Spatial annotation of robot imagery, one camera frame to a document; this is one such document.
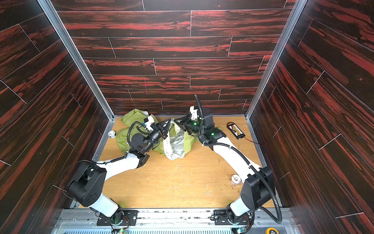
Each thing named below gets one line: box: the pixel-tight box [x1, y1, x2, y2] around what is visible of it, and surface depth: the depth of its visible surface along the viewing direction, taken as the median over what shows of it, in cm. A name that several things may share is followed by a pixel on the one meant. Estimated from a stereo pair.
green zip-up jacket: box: [116, 108, 196, 161], surface depth 84 cm
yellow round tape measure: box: [265, 227, 280, 234], surface depth 70 cm
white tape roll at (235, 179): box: [230, 174, 242, 185], surface depth 86 cm
